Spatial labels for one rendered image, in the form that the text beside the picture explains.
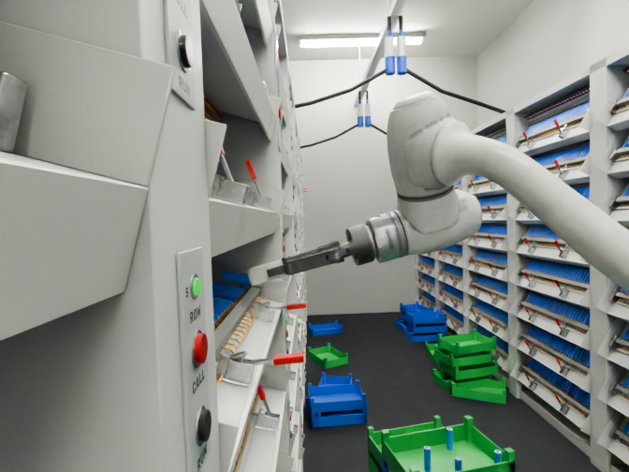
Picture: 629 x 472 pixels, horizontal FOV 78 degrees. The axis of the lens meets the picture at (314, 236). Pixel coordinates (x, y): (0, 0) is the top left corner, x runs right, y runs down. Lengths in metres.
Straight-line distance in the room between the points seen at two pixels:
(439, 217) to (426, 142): 0.14
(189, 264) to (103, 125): 0.08
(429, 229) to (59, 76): 0.62
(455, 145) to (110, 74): 0.53
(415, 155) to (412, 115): 0.06
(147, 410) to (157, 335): 0.03
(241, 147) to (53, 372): 0.74
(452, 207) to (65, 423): 0.64
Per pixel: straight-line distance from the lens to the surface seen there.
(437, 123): 0.66
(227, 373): 0.47
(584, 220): 0.60
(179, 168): 0.21
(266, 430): 0.79
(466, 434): 1.44
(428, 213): 0.71
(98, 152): 0.18
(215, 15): 0.40
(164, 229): 0.19
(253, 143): 0.89
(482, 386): 2.87
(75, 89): 0.19
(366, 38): 4.28
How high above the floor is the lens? 1.12
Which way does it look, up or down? 3 degrees down
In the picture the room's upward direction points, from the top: 2 degrees counter-clockwise
